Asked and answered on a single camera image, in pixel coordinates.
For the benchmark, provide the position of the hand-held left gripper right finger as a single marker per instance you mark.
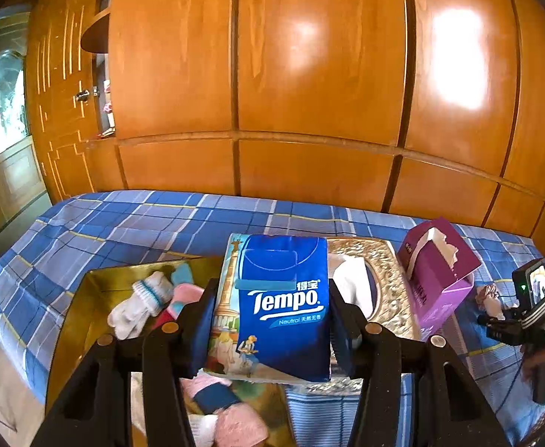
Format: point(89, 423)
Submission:
point(342, 344)

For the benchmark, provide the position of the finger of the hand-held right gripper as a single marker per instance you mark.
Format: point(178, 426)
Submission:
point(500, 326)

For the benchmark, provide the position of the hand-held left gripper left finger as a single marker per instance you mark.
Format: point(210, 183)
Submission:
point(202, 335)

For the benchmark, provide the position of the blue tissue pack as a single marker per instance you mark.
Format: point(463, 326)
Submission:
point(277, 298)

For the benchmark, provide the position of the gold tray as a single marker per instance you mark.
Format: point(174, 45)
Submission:
point(100, 298)

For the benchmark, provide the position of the person's right hand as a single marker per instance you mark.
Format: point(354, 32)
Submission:
point(544, 358)

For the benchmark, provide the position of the pink sock with blue cuff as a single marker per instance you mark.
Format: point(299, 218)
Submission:
point(182, 295)

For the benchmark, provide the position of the purple tissue box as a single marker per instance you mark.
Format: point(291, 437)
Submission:
point(440, 298)

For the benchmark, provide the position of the ornate gold tissue box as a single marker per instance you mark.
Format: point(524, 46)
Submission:
point(389, 288)

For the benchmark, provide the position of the white socks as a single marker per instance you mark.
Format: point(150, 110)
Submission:
point(135, 307)

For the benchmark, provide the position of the white tissue in purple box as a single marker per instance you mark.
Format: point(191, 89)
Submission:
point(433, 247)

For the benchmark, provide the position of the blue plaid bed sheet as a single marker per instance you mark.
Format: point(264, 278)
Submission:
point(128, 223)

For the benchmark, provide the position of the wooden door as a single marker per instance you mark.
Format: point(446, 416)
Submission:
point(63, 139)

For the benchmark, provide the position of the wooden wardrobe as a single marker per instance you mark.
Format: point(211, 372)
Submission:
point(319, 79)

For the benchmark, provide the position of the glass door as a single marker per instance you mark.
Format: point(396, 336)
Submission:
point(5, 116)

